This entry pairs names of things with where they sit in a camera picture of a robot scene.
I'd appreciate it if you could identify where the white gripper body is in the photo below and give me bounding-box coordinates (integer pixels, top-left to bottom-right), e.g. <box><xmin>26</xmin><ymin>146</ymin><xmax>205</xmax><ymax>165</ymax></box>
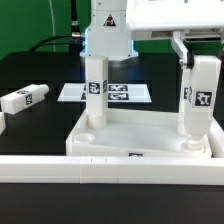
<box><xmin>126</xmin><ymin>0</ymin><xmax>224</xmax><ymax>40</ymax></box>

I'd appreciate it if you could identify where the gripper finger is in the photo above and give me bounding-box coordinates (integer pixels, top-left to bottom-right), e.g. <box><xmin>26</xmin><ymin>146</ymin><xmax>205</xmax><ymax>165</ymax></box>
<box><xmin>219</xmin><ymin>49</ymin><xmax>224</xmax><ymax>67</ymax></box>
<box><xmin>171</xmin><ymin>31</ymin><xmax>194</xmax><ymax>69</ymax></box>

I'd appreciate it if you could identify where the white desk tabletop tray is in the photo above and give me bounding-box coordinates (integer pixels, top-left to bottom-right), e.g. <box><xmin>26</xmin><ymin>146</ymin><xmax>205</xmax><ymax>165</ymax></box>
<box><xmin>66</xmin><ymin>108</ymin><xmax>212</xmax><ymax>158</ymax></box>

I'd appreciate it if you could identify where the white right fence bar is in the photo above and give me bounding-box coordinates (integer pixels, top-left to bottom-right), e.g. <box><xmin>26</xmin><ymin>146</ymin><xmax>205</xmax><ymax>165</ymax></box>
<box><xmin>209</xmin><ymin>119</ymin><xmax>224</xmax><ymax>158</ymax></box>

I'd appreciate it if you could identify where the white fence bar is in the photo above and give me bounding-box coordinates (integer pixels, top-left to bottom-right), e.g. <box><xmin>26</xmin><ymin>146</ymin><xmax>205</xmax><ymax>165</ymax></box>
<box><xmin>0</xmin><ymin>156</ymin><xmax>224</xmax><ymax>185</ymax></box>
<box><xmin>209</xmin><ymin>119</ymin><xmax>224</xmax><ymax>158</ymax></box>

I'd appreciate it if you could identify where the white front fence bar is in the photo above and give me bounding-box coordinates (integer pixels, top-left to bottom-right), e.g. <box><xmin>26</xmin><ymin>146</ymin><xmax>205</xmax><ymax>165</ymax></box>
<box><xmin>0</xmin><ymin>156</ymin><xmax>224</xmax><ymax>185</ymax></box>

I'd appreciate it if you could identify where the black cable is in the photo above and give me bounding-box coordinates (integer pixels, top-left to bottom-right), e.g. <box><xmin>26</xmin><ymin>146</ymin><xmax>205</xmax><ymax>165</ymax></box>
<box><xmin>28</xmin><ymin>0</ymin><xmax>88</xmax><ymax>53</ymax></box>

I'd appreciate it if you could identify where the white thin cable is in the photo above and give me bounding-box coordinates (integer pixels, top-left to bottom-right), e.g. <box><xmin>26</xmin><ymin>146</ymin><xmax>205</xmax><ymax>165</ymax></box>
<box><xmin>48</xmin><ymin>0</ymin><xmax>56</xmax><ymax>53</ymax></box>

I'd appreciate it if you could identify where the white marker base plate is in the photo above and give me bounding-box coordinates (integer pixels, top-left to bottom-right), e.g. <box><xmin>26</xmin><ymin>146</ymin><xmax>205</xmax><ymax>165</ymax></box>
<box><xmin>58</xmin><ymin>83</ymin><xmax>152</xmax><ymax>103</ymax></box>

